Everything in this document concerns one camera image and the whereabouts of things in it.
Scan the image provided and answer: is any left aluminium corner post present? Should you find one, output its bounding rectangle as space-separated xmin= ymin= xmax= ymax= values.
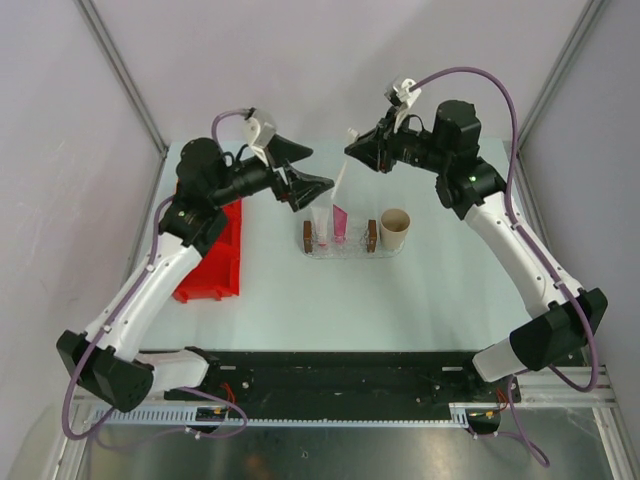
xmin=73 ymin=0 xmax=168 ymax=158

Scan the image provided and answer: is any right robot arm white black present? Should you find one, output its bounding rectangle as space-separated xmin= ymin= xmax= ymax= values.
xmin=344 ymin=100 xmax=608 ymax=401

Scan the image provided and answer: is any pink toothpaste tube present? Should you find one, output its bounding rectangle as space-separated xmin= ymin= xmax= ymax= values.
xmin=332 ymin=205 xmax=348 ymax=244

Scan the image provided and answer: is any clear textured glass tray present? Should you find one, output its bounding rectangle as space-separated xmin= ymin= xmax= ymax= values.
xmin=298 ymin=217 xmax=405 ymax=260

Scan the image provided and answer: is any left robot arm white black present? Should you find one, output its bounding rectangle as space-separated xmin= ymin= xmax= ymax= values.
xmin=56 ymin=135 xmax=334 ymax=412

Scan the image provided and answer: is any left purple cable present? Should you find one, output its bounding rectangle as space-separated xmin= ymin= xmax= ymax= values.
xmin=62 ymin=107 xmax=251 ymax=446

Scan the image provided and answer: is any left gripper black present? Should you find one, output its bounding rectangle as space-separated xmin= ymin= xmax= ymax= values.
xmin=209 ymin=134 xmax=332 ymax=211

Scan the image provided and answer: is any right brown wooden tray handle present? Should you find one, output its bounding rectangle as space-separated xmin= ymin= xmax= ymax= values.
xmin=366 ymin=219 xmax=378 ymax=253

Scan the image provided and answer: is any white toothpaste tube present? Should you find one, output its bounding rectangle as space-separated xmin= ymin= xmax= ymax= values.
xmin=311 ymin=207 xmax=329 ymax=247

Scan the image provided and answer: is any red plastic organizer bin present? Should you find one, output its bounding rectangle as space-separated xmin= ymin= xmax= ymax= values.
xmin=172 ymin=200 xmax=243 ymax=303

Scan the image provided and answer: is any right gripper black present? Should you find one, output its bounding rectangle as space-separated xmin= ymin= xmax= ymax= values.
xmin=346 ymin=106 xmax=451 ymax=174

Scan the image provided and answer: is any aluminium corner post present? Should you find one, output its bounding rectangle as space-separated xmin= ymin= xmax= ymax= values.
xmin=73 ymin=0 xmax=168 ymax=158
xmin=518 ymin=0 xmax=610 ymax=150

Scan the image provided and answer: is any aluminium frame rail front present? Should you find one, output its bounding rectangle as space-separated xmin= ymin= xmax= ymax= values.
xmin=74 ymin=364 xmax=616 ymax=407

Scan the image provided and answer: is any brown wooden tray handle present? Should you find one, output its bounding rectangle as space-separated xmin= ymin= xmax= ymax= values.
xmin=303 ymin=220 xmax=313 ymax=254
xmin=366 ymin=219 xmax=378 ymax=253

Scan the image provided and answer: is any right aluminium corner post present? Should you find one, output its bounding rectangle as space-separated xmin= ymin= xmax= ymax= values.
xmin=518 ymin=0 xmax=610 ymax=150

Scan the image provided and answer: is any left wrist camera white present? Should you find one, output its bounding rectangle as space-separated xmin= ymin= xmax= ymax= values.
xmin=243 ymin=108 xmax=277 ymax=165

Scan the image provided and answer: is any white slotted cable duct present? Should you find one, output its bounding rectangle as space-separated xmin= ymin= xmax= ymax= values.
xmin=106 ymin=404 xmax=469 ymax=429

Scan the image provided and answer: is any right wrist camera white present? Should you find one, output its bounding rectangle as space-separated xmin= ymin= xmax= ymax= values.
xmin=385 ymin=78 xmax=421 ymax=133

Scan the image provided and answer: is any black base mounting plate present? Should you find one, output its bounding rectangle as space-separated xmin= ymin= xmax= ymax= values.
xmin=149 ymin=350 xmax=586 ymax=407

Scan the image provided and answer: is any left brown wooden tray handle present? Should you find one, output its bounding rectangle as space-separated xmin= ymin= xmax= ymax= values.
xmin=303 ymin=220 xmax=313 ymax=254

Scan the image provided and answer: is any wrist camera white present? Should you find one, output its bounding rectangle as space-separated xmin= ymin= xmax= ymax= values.
xmin=385 ymin=78 xmax=421 ymax=133
xmin=243 ymin=108 xmax=277 ymax=165

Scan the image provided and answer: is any white toothbrush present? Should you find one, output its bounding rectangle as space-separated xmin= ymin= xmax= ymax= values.
xmin=330 ymin=128 xmax=359 ymax=203

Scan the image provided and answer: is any beige plastic cup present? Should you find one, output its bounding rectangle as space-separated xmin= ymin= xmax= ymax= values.
xmin=380 ymin=208 xmax=411 ymax=250

